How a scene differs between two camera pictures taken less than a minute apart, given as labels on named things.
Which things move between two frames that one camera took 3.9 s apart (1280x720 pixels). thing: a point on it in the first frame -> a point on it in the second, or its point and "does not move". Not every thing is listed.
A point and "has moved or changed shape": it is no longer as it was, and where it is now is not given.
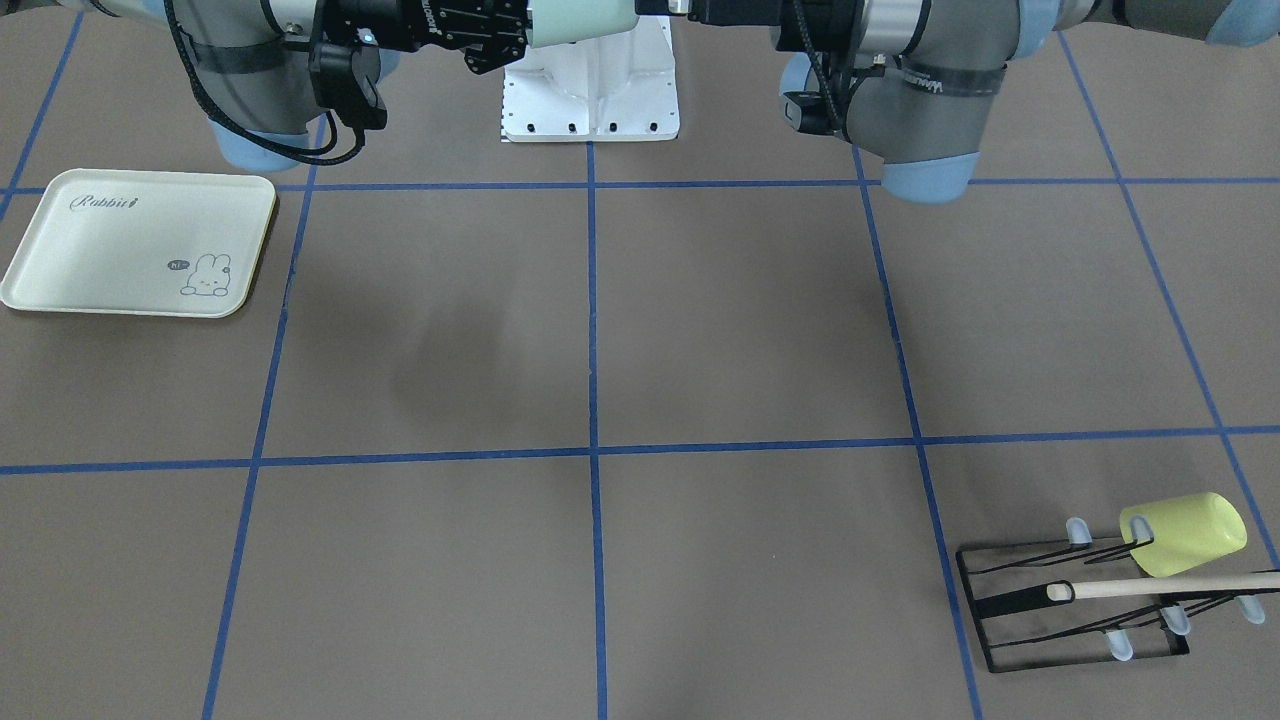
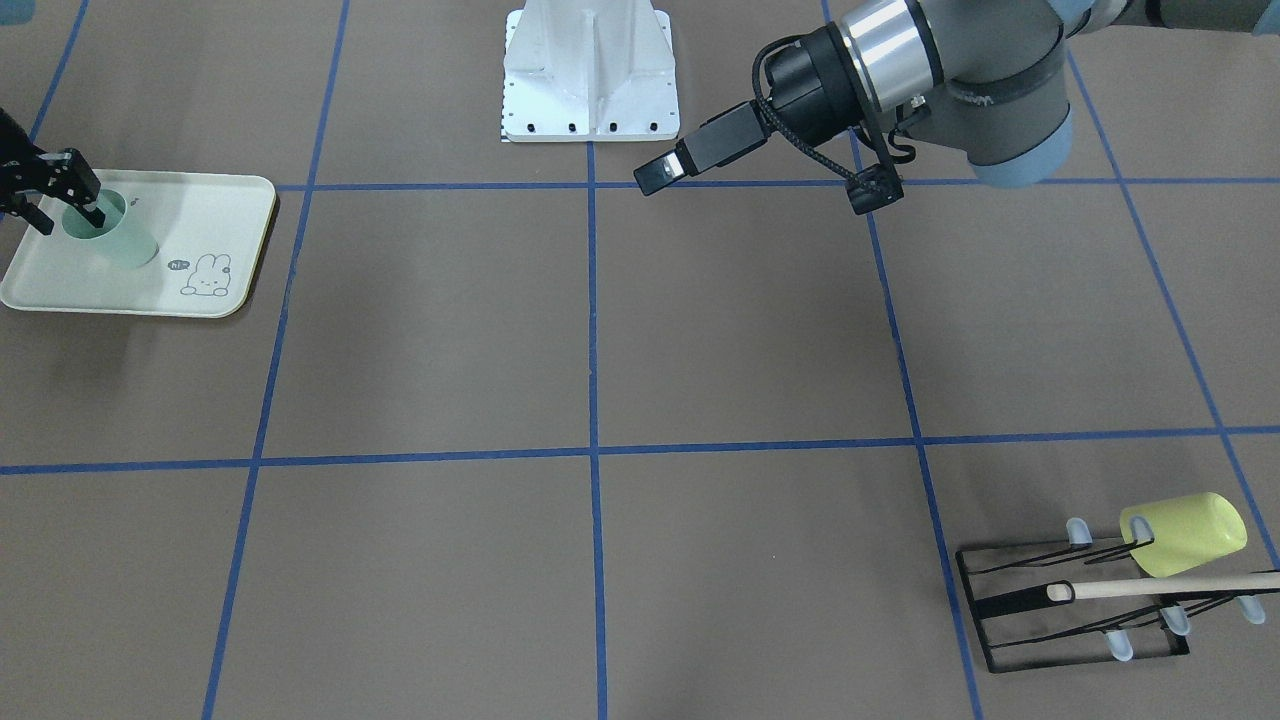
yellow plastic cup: [1187, 530] does not move
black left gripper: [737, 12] -> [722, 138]
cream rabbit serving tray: [141, 243] does not move
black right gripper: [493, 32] -> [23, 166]
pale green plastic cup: [560, 21] has moved or changed shape
